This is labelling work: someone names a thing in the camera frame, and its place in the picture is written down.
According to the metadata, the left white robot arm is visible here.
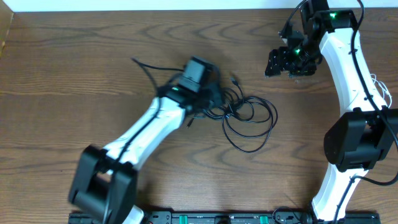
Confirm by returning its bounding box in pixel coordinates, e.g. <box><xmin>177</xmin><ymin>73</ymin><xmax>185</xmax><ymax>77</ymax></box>
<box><xmin>68</xmin><ymin>57</ymin><xmax>224</xmax><ymax>223</ymax></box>

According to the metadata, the black USB cable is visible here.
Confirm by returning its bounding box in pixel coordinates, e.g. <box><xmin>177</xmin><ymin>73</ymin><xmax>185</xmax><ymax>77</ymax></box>
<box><xmin>201</xmin><ymin>86</ymin><xmax>279</xmax><ymax>154</ymax></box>

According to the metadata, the thin black cable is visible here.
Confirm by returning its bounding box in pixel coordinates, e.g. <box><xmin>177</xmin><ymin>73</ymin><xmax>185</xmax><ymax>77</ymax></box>
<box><xmin>186</xmin><ymin>76</ymin><xmax>256</xmax><ymax>129</ymax></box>

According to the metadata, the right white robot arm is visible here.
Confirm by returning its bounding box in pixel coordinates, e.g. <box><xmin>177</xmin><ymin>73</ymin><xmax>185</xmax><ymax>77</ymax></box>
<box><xmin>264</xmin><ymin>0</ymin><xmax>397</xmax><ymax>223</ymax></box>

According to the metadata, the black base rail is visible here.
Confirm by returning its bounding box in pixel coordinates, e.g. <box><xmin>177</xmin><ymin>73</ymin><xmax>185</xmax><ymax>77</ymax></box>
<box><xmin>67</xmin><ymin>209</ymin><xmax>381</xmax><ymax>224</ymax></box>

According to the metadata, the white USB cable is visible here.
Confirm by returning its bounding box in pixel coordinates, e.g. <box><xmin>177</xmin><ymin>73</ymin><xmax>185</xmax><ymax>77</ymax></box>
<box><xmin>369</xmin><ymin>73</ymin><xmax>393</xmax><ymax>109</ymax></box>

